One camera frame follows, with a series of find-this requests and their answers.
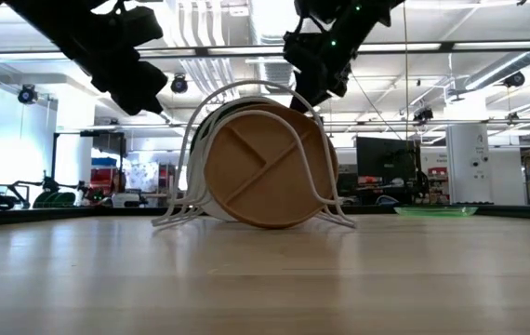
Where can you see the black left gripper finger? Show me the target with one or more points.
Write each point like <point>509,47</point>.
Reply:
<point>135,88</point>

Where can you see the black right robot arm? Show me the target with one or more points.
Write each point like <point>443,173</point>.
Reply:
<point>372,11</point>

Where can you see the black monitor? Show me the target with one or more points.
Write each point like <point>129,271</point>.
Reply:
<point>386,156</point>

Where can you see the green dishes stack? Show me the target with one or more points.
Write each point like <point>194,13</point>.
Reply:
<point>53,201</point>

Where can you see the black aluminium table frame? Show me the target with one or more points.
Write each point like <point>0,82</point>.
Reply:
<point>60,216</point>

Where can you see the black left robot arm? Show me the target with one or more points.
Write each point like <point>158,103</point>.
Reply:
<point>37,23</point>

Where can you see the black gantry frame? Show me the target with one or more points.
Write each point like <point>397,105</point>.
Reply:
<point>88,134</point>

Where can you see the red storage bins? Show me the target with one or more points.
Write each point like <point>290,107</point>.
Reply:
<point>104,179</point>

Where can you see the brown divided plate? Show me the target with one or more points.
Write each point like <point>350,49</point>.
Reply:
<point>255,186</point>

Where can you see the black background robot arm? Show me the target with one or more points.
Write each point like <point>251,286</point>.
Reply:
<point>51,183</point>

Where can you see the white plate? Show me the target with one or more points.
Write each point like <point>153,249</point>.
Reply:
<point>196,177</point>

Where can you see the black ceiling-mounted camera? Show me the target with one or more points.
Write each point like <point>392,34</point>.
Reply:
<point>423,115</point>
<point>515,80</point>
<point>27,95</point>
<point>179,84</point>

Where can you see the clear green small plate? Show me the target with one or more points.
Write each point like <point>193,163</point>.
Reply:
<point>434,211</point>

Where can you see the white pillar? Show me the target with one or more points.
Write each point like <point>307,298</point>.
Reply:
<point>469,139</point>

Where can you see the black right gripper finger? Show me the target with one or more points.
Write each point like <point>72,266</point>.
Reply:
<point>307,93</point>

